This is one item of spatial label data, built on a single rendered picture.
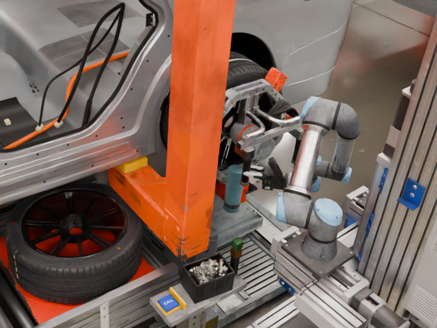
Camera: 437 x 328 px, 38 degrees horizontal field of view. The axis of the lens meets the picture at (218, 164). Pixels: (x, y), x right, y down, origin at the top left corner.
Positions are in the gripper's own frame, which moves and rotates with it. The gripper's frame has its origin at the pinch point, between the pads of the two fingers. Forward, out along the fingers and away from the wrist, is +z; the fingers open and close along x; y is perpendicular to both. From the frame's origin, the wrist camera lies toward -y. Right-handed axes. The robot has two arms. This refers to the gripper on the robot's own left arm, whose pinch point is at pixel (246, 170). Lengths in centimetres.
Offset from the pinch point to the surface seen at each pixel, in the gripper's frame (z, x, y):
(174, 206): 28.7, -30.7, 2.9
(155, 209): 39.0, -20.3, 15.3
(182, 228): 23.9, -35.5, 10.5
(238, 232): 0, 32, 69
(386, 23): -121, 413, 85
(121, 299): 48, -49, 47
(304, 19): -18, 79, -46
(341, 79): -69, 269, 84
